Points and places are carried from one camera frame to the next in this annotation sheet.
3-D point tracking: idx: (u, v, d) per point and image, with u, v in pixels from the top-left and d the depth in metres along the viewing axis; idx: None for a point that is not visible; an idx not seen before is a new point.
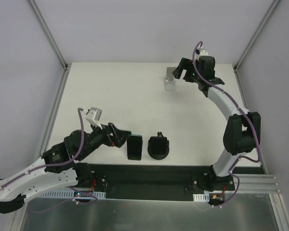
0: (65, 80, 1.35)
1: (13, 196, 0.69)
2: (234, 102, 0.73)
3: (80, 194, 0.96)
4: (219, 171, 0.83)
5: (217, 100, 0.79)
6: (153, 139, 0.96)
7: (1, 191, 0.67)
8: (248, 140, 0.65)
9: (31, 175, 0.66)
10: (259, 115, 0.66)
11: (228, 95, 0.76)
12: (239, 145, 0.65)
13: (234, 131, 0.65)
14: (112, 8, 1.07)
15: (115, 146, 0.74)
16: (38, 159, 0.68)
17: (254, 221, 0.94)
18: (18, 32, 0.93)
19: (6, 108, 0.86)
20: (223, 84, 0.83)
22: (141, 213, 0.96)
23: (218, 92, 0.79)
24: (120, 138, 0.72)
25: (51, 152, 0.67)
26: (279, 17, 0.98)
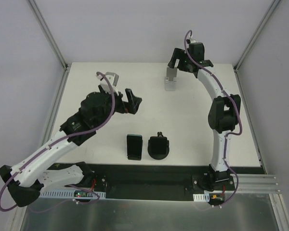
0: (65, 80, 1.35)
1: (33, 178, 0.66)
2: (219, 85, 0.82)
3: (80, 194, 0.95)
4: (216, 164, 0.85)
5: (206, 82, 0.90)
6: (154, 139, 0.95)
7: (20, 174, 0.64)
8: (229, 118, 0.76)
9: (53, 150, 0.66)
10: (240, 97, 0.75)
11: (215, 77, 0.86)
12: (220, 122, 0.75)
13: (218, 111, 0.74)
14: (112, 8, 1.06)
15: (129, 112, 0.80)
16: (56, 134, 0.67)
17: (253, 221, 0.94)
18: (17, 31, 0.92)
19: (6, 108, 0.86)
20: (212, 66, 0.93)
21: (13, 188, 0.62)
22: (141, 214, 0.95)
23: (206, 74, 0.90)
24: (135, 105, 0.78)
25: (70, 122, 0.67)
26: (279, 17, 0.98)
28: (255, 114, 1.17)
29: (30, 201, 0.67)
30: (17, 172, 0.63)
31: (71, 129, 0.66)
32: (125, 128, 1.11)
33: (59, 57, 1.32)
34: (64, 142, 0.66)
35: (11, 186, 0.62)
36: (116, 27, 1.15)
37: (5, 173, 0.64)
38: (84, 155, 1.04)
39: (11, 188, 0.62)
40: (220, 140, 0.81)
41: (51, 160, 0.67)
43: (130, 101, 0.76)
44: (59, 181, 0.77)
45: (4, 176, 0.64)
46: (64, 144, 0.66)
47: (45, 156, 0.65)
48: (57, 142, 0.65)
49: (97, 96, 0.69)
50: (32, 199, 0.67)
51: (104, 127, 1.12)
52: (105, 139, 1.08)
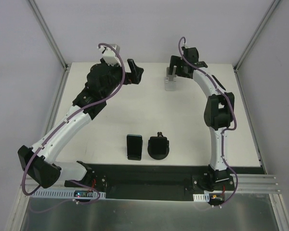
0: (65, 80, 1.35)
1: (55, 153, 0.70)
2: (213, 83, 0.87)
3: (80, 194, 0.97)
4: (215, 164, 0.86)
5: (201, 82, 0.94)
6: (154, 139, 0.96)
7: (43, 149, 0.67)
8: (224, 115, 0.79)
9: (72, 122, 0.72)
10: (232, 95, 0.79)
11: (209, 76, 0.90)
12: (216, 120, 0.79)
13: (213, 108, 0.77)
14: (113, 8, 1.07)
15: (133, 83, 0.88)
16: (70, 109, 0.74)
17: (254, 221, 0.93)
18: (17, 31, 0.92)
19: (6, 108, 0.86)
20: (206, 67, 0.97)
21: (39, 165, 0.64)
22: (142, 214, 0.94)
23: (201, 74, 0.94)
24: (137, 75, 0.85)
25: (81, 97, 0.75)
26: (279, 17, 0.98)
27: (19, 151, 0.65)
28: (255, 114, 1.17)
29: (52, 180, 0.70)
30: (40, 147, 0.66)
31: (84, 102, 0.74)
32: (125, 128, 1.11)
33: (59, 57, 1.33)
34: (81, 114, 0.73)
35: (37, 160, 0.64)
36: (116, 27, 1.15)
37: (27, 152, 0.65)
38: (84, 155, 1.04)
39: (37, 164, 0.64)
40: (217, 137, 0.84)
41: (70, 133, 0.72)
43: (133, 71, 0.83)
44: (71, 170, 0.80)
45: (26, 155, 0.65)
46: (81, 116, 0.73)
47: (65, 129, 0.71)
48: (74, 114, 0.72)
49: (98, 68, 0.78)
50: (54, 178, 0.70)
51: (104, 126, 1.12)
52: (106, 139, 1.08)
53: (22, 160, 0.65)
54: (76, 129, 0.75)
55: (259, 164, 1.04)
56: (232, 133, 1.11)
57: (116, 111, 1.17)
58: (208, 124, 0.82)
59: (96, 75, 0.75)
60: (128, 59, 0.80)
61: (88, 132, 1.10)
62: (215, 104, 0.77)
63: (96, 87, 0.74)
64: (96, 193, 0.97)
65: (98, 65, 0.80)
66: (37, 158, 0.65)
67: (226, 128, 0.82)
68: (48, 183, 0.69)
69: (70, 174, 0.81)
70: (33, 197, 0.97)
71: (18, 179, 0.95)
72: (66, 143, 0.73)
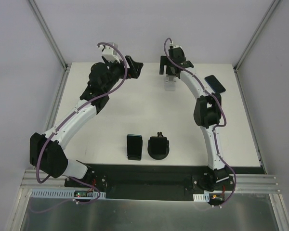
0: (65, 80, 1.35)
1: (66, 140, 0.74)
2: (201, 85, 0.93)
3: (80, 194, 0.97)
4: (213, 164, 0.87)
5: (189, 83, 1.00)
6: (154, 139, 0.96)
7: (56, 134, 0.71)
8: (212, 113, 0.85)
9: (81, 113, 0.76)
10: (220, 95, 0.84)
11: (196, 78, 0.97)
12: (205, 120, 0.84)
13: (202, 109, 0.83)
14: (112, 8, 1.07)
15: (132, 77, 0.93)
16: (79, 101, 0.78)
17: (255, 221, 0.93)
18: (16, 30, 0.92)
19: (6, 108, 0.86)
20: (192, 67, 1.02)
21: (52, 148, 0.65)
22: (142, 214, 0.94)
23: (188, 75, 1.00)
24: (136, 69, 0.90)
25: (88, 93, 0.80)
26: (279, 17, 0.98)
27: (32, 137, 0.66)
28: (255, 114, 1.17)
29: (61, 170, 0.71)
30: (53, 133, 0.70)
31: (90, 97, 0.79)
32: (125, 128, 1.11)
33: (59, 57, 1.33)
34: (89, 106, 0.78)
35: (51, 144, 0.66)
36: (116, 27, 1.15)
37: (39, 138, 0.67)
38: (84, 155, 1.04)
39: (51, 147, 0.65)
40: (209, 135, 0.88)
41: (79, 122, 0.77)
43: (131, 67, 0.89)
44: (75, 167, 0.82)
45: (39, 141, 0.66)
46: (90, 107, 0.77)
47: (75, 119, 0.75)
48: (84, 105, 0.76)
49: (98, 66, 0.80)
50: (62, 168, 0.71)
51: (104, 126, 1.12)
52: (105, 139, 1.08)
53: (33, 146, 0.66)
54: (84, 121, 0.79)
55: (259, 164, 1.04)
56: (232, 133, 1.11)
57: (117, 111, 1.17)
58: (199, 123, 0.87)
59: (97, 73, 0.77)
60: (125, 57, 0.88)
61: (88, 132, 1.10)
62: (204, 105, 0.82)
63: (98, 84, 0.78)
64: (96, 193, 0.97)
65: (98, 63, 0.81)
66: (50, 143, 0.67)
67: (216, 125, 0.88)
68: (57, 173, 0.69)
69: (73, 170, 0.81)
70: (33, 197, 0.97)
71: (18, 179, 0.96)
72: (74, 133, 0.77)
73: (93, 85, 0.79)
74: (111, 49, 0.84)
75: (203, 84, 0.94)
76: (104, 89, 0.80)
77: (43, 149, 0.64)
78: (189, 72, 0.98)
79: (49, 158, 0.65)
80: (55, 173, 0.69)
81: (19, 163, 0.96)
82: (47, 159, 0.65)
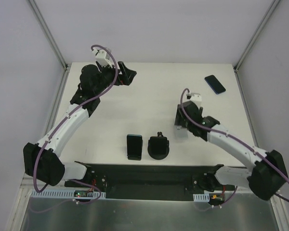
0: (65, 80, 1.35)
1: (60, 147, 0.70)
2: (248, 147, 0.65)
3: (80, 194, 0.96)
4: (222, 179, 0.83)
5: (225, 146, 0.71)
6: (154, 139, 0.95)
7: (50, 142, 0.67)
8: (278, 179, 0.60)
9: (73, 117, 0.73)
10: (278, 153, 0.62)
11: (235, 138, 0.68)
12: (272, 191, 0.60)
13: (264, 179, 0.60)
14: (113, 9, 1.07)
15: (124, 84, 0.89)
16: (70, 106, 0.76)
17: (254, 221, 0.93)
18: (17, 31, 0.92)
19: (6, 108, 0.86)
20: (219, 124, 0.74)
21: (47, 158, 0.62)
22: (142, 214, 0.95)
23: (221, 136, 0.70)
24: (128, 76, 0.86)
25: (78, 96, 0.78)
26: (279, 17, 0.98)
27: (25, 147, 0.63)
28: (255, 114, 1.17)
29: (58, 177, 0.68)
30: (46, 141, 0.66)
31: (81, 100, 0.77)
32: (125, 128, 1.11)
33: (59, 57, 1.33)
34: (81, 109, 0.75)
35: (45, 153, 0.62)
36: (116, 27, 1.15)
37: (33, 147, 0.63)
38: (84, 155, 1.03)
39: (45, 156, 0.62)
40: (240, 176, 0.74)
41: (72, 127, 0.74)
43: (124, 74, 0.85)
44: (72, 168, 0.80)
45: (32, 150, 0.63)
46: (82, 111, 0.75)
47: (69, 123, 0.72)
48: (75, 109, 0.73)
49: (90, 67, 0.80)
50: (59, 175, 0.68)
51: (104, 127, 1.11)
52: (106, 140, 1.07)
53: (27, 155, 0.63)
54: (76, 125, 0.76)
55: None
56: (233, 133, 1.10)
57: (116, 111, 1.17)
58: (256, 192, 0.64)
59: (87, 75, 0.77)
60: (118, 62, 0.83)
61: (87, 132, 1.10)
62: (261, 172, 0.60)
63: (89, 86, 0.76)
64: (96, 193, 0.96)
65: (89, 64, 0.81)
66: (45, 151, 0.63)
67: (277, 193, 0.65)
68: (55, 179, 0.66)
69: (71, 172, 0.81)
70: (33, 197, 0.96)
71: (18, 179, 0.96)
72: (68, 139, 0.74)
73: (84, 88, 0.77)
74: (105, 53, 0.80)
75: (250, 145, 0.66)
76: (95, 92, 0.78)
77: (38, 160, 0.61)
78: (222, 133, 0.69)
79: (45, 167, 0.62)
80: (52, 182, 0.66)
81: (19, 163, 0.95)
82: (44, 168, 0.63)
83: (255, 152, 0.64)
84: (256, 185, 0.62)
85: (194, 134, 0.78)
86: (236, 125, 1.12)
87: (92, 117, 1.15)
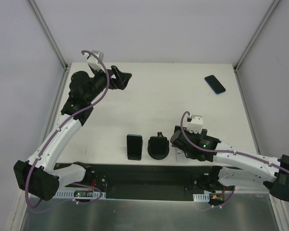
0: (65, 80, 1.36)
1: (53, 162, 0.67)
2: (260, 160, 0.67)
3: (80, 194, 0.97)
4: (227, 180, 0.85)
5: (236, 164, 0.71)
6: (154, 139, 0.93)
7: (40, 160, 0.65)
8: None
9: (64, 130, 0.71)
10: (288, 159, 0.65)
11: (243, 154, 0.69)
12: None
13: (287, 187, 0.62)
14: (112, 9, 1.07)
15: (118, 88, 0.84)
16: (60, 117, 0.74)
17: (254, 221, 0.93)
18: (17, 30, 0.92)
19: (6, 108, 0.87)
20: (220, 141, 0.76)
21: (38, 174, 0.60)
22: (142, 214, 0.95)
23: (229, 156, 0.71)
24: (123, 81, 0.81)
25: (69, 105, 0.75)
26: (279, 18, 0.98)
27: (15, 166, 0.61)
28: (255, 114, 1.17)
29: (53, 192, 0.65)
30: (37, 158, 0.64)
31: (72, 109, 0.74)
32: (125, 128, 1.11)
33: (59, 57, 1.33)
34: (72, 121, 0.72)
35: (37, 170, 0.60)
36: (116, 27, 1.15)
37: (24, 165, 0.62)
38: (83, 155, 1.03)
39: (36, 173, 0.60)
40: (253, 180, 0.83)
41: (64, 141, 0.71)
43: (118, 78, 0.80)
44: (71, 172, 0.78)
45: (23, 168, 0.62)
46: (72, 122, 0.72)
47: (59, 137, 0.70)
48: (66, 121, 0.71)
49: (80, 74, 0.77)
50: (54, 190, 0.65)
51: (104, 127, 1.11)
52: (106, 140, 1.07)
53: (19, 174, 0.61)
54: (70, 137, 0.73)
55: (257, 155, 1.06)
56: (233, 132, 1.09)
57: (116, 112, 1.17)
58: (285, 199, 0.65)
59: (78, 83, 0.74)
60: (111, 66, 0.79)
61: (87, 132, 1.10)
62: (284, 184, 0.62)
63: (80, 94, 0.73)
64: (96, 193, 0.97)
65: (79, 71, 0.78)
66: (35, 169, 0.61)
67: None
68: (48, 194, 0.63)
69: (70, 176, 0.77)
70: (33, 197, 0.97)
71: None
72: (61, 153, 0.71)
73: (75, 96, 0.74)
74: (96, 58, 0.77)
75: (261, 158, 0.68)
76: (87, 99, 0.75)
77: (29, 177, 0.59)
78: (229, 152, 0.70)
79: (37, 183, 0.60)
80: (47, 196, 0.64)
81: None
82: (36, 185, 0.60)
83: (270, 163, 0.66)
84: (283, 195, 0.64)
85: (199, 158, 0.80)
86: (236, 125, 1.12)
87: (92, 117, 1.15)
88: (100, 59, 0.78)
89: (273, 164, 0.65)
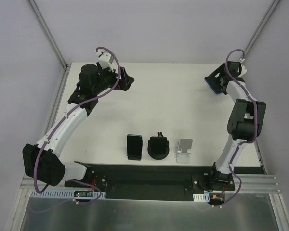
0: (65, 80, 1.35)
1: (60, 147, 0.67)
2: (245, 92, 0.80)
3: (80, 194, 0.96)
4: (220, 166, 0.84)
5: (234, 92, 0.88)
6: (154, 139, 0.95)
7: (49, 143, 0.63)
8: (248, 124, 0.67)
9: (72, 117, 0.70)
10: (264, 105, 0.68)
11: (243, 87, 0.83)
12: (238, 127, 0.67)
13: (238, 110, 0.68)
14: (113, 8, 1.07)
15: (121, 90, 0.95)
16: (67, 106, 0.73)
17: (254, 221, 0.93)
18: (16, 28, 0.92)
19: (6, 108, 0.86)
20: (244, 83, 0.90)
21: (46, 159, 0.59)
22: (142, 214, 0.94)
23: (235, 85, 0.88)
24: (127, 83, 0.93)
25: (76, 96, 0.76)
26: (279, 18, 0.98)
27: (24, 149, 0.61)
28: None
29: (59, 177, 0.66)
30: (45, 142, 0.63)
31: (79, 100, 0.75)
32: (125, 128, 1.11)
33: (59, 57, 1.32)
34: (79, 109, 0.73)
35: (45, 153, 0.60)
36: (117, 27, 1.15)
37: (32, 149, 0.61)
38: (84, 155, 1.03)
39: (45, 156, 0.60)
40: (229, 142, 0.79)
41: (71, 127, 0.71)
43: (123, 79, 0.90)
44: (73, 169, 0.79)
45: (32, 152, 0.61)
46: (80, 110, 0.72)
47: (67, 123, 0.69)
48: (73, 109, 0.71)
49: (89, 66, 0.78)
50: (60, 175, 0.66)
51: (104, 127, 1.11)
52: (106, 140, 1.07)
53: (27, 158, 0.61)
54: (75, 125, 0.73)
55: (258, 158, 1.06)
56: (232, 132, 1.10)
57: (116, 112, 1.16)
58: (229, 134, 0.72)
59: (86, 73, 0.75)
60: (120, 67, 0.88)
61: (87, 132, 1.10)
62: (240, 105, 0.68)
63: (88, 84, 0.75)
64: (96, 193, 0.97)
65: (88, 64, 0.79)
66: (44, 151, 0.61)
67: (248, 140, 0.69)
68: (55, 179, 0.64)
69: (72, 173, 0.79)
70: (33, 197, 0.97)
71: (18, 179, 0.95)
72: (67, 140, 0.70)
73: (83, 87, 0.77)
74: (108, 57, 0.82)
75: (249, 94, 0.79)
76: (94, 91, 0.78)
77: (37, 160, 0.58)
78: (237, 82, 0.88)
79: (45, 167, 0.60)
80: (54, 181, 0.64)
81: (19, 163, 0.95)
82: (44, 169, 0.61)
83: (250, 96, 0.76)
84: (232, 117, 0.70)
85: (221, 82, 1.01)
86: None
87: (93, 117, 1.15)
88: (111, 58, 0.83)
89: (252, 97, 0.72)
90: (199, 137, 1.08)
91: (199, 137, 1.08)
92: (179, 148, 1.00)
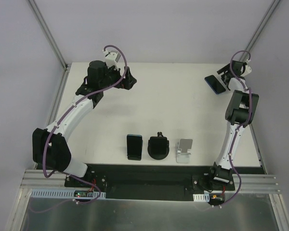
0: (65, 80, 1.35)
1: (68, 133, 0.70)
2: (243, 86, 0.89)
3: (80, 194, 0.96)
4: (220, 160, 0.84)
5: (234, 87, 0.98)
6: (153, 139, 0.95)
7: (58, 128, 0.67)
8: (242, 111, 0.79)
9: (79, 107, 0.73)
10: (257, 97, 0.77)
11: (242, 83, 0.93)
12: (234, 114, 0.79)
13: (234, 100, 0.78)
14: (113, 8, 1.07)
15: (124, 88, 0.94)
16: (75, 96, 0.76)
17: (254, 221, 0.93)
18: (16, 28, 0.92)
19: (6, 108, 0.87)
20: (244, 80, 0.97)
21: (56, 142, 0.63)
22: (142, 214, 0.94)
23: (235, 81, 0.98)
24: (130, 82, 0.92)
25: (83, 88, 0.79)
26: (279, 18, 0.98)
27: (34, 133, 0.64)
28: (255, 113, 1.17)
29: (66, 163, 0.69)
30: (55, 126, 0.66)
31: (86, 92, 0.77)
32: (125, 128, 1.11)
33: (59, 57, 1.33)
34: (86, 100, 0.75)
35: (55, 136, 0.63)
36: (117, 28, 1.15)
37: (42, 133, 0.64)
38: (83, 155, 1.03)
39: (55, 139, 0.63)
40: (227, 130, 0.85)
41: (80, 115, 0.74)
43: (127, 78, 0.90)
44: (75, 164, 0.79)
45: (42, 136, 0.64)
46: (87, 101, 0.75)
47: (76, 111, 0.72)
48: (81, 99, 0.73)
49: (98, 61, 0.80)
50: (68, 160, 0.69)
51: (104, 127, 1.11)
52: (106, 140, 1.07)
53: (37, 142, 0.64)
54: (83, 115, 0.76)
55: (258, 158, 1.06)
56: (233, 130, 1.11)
57: (116, 111, 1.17)
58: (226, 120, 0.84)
59: (95, 67, 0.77)
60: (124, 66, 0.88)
61: (87, 132, 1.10)
62: (236, 95, 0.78)
63: (96, 78, 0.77)
64: (96, 193, 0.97)
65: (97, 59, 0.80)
66: (54, 135, 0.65)
67: (242, 125, 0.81)
68: (62, 164, 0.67)
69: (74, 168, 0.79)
70: (33, 197, 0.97)
71: (18, 179, 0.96)
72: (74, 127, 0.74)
73: (91, 80, 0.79)
74: (115, 55, 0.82)
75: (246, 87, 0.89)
76: (100, 85, 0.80)
77: (47, 143, 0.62)
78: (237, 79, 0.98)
79: (54, 150, 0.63)
80: (62, 165, 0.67)
81: (19, 163, 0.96)
82: (53, 152, 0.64)
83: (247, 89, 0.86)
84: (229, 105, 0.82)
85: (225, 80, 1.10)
86: None
87: (92, 117, 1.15)
88: (118, 57, 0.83)
89: (249, 88, 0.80)
90: (199, 136, 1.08)
91: (199, 136, 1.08)
92: (179, 148, 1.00)
